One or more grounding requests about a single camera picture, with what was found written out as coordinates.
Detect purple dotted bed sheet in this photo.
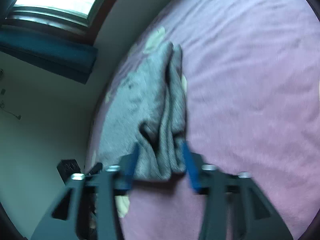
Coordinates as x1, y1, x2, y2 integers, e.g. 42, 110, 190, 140
85, 0, 319, 239

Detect black box on floor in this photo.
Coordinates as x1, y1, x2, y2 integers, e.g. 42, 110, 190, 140
56, 159, 81, 185

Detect teal curtain right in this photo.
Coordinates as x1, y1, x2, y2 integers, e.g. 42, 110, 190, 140
1, 28, 98, 84

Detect grey knit sweater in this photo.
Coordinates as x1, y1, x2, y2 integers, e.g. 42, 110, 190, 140
97, 42, 186, 181

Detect wall cable with plug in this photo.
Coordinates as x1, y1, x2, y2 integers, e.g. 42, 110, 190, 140
0, 100, 22, 120

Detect window with wooden frame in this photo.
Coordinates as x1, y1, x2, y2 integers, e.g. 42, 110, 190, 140
1, 0, 117, 46

